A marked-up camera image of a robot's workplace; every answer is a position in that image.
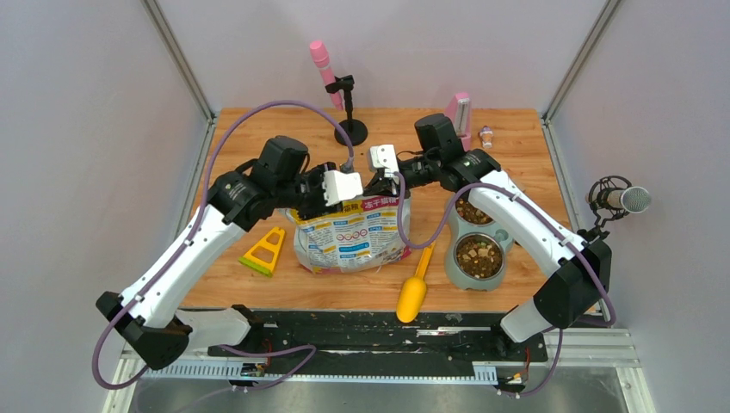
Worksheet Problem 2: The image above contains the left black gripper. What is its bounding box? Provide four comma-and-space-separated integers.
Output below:
275, 160, 343, 221

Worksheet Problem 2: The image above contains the pet food bag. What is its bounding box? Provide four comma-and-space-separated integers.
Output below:
284, 196, 411, 274

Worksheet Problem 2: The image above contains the yellow plastic scoop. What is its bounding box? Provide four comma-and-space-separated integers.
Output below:
395, 244, 435, 324

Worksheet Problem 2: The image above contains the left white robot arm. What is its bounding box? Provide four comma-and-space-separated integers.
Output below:
96, 136, 337, 370

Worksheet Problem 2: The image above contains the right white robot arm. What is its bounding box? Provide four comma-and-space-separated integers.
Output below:
365, 113, 612, 360

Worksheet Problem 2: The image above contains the grey double pet bowl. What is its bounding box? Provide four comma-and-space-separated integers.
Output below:
444, 198, 514, 291

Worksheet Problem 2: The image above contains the pink metronome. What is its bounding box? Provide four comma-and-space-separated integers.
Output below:
444, 92, 472, 151

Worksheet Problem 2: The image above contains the small figurine bottle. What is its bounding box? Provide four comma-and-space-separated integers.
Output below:
479, 126, 494, 149

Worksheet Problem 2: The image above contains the black microphone stand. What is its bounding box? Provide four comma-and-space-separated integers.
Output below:
325, 75, 368, 146

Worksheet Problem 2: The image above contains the yellow triangular scraper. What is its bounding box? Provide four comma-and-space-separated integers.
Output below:
238, 227, 286, 278

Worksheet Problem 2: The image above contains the pink microphone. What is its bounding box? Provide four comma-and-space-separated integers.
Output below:
309, 40, 343, 110

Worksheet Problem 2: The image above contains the silver condenser microphone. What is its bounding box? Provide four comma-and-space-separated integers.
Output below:
585, 175, 653, 222

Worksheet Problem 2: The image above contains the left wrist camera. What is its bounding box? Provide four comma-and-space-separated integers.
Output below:
323, 170, 363, 207

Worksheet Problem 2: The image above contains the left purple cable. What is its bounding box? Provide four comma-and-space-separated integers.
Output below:
90, 100, 356, 413

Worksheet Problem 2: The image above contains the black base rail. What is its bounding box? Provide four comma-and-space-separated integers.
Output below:
234, 310, 548, 379

